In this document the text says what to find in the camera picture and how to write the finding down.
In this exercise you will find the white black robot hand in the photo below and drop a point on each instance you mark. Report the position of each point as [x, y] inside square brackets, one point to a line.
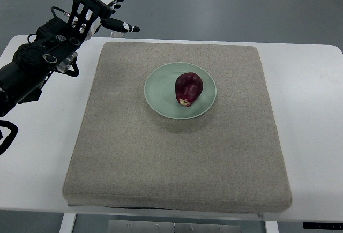
[111, 23]

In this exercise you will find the dark red apple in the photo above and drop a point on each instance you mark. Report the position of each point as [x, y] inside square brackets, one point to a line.
[188, 88]

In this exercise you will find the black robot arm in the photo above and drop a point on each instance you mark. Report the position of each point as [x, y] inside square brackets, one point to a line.
[53, 50]

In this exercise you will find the light green plate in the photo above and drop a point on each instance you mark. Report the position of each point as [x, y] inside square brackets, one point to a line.
[159, 91]

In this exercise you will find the clear plastic box on floor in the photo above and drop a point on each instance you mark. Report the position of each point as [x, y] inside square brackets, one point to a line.
[115, 34]

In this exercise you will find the beige fabric cushion mat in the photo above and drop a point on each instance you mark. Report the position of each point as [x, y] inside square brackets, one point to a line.
[228, 160]

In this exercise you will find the black table control panel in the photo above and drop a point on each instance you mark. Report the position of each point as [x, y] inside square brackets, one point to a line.
[322, 225]

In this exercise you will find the metal base plate under table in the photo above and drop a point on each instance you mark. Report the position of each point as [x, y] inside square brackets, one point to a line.
[149, 226]

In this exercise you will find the white table leg frame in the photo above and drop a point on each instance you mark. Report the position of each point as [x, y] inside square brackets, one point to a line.
[67, 224]

